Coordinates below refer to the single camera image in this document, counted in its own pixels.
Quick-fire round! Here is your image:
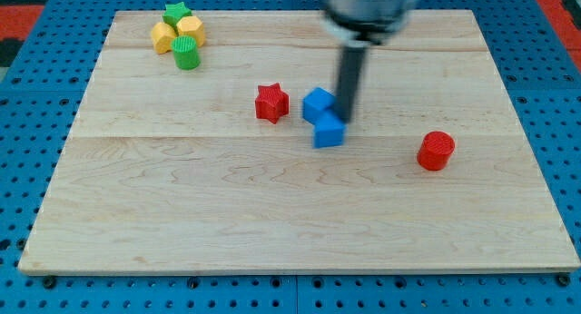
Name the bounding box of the blue cube block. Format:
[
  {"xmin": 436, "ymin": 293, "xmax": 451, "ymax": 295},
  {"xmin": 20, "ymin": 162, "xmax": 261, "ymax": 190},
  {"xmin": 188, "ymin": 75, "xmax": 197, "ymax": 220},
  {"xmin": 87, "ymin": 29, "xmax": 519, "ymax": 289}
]
[
  {"xmin": 302, "ymin": 87, "xmax": 335, "ymax": 124},
  {"xmin": 313, "ymin": 111, "xmax": 346, "ymax": 148}
]

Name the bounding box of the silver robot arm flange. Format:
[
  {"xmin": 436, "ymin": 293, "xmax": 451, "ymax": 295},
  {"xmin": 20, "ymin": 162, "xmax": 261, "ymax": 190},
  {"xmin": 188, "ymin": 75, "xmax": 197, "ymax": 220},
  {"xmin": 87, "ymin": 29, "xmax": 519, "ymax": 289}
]
[{"xmin": 322, "ymin": 0, "xmax": 419, "ymax": 46}]

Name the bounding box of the red star block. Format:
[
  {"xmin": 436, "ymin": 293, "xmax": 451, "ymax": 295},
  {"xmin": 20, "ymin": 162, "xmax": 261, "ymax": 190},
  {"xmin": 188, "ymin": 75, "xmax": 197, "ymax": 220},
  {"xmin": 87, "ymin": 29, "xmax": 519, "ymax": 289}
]
[{"xmin": 254, "ymin": 83, "xmax": 290, "ymax": 124}]

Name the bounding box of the light wooden board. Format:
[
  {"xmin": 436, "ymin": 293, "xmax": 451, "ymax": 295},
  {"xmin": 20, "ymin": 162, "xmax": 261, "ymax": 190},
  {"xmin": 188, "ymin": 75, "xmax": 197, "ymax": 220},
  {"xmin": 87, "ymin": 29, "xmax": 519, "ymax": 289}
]
[{"xmin": 19, "ymin": 10, "xmax": 580, "ymax": 276}]

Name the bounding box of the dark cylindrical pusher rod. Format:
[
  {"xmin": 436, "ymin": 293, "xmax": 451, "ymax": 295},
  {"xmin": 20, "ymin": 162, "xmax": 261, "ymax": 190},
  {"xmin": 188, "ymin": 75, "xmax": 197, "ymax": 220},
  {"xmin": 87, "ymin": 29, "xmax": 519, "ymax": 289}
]
[{"xmin": 334, "ymin": 41, "xmax": 369, "ymax": 123}]

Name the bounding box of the green cylinder block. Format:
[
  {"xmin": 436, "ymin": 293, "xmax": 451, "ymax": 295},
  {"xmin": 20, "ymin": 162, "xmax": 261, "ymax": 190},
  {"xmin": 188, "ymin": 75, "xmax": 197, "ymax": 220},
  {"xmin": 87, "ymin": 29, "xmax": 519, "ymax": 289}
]
[{"xmin": 171, "ymin": 35, "xmax": 201, "ymax": 70}]

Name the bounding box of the red cylinder block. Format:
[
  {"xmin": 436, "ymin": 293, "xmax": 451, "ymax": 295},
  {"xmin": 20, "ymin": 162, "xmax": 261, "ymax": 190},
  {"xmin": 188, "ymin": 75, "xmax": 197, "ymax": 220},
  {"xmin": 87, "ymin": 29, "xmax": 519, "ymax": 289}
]
[{"xmin": 417, "ymin": 131, "xmax": 456, "ymax": 171}]

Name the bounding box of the yellow hexagon block right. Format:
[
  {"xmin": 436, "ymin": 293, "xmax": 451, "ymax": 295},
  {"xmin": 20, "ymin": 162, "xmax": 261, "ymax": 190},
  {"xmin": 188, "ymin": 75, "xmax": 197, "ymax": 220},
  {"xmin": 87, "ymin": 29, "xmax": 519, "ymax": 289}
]
[{"xmin": 176, "ymin": 15, "xmax": 206, "ymax": 47}]

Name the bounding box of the yellow hexagon block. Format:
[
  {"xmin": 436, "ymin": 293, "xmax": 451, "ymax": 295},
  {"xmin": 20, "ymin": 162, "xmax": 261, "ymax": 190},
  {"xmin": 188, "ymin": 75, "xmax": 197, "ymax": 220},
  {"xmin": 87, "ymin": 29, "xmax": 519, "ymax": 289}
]
[
  {"xmin": 176, "ymin": 15, "xmax": 206, "ymax": 47},
  {"xmin": 150, "ymin": 22, "xmax": 177, "ymax": 54}
]

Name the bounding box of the yellow hexagon block left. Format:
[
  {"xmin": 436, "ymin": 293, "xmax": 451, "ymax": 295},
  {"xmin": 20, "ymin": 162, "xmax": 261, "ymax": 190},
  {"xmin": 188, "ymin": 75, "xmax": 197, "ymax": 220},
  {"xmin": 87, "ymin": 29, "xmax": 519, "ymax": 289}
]
[{"xmin": 150, "ymin": 22, "xmax": 177, "ymax": 54}]

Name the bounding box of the green star block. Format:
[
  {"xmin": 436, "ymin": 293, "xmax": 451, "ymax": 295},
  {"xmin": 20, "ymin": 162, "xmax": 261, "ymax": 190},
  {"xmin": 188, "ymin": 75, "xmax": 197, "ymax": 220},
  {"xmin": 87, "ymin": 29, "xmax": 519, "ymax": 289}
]
[{"xmin": 162, "ymin": 2, "xmax": 192, "ymax": 28}]

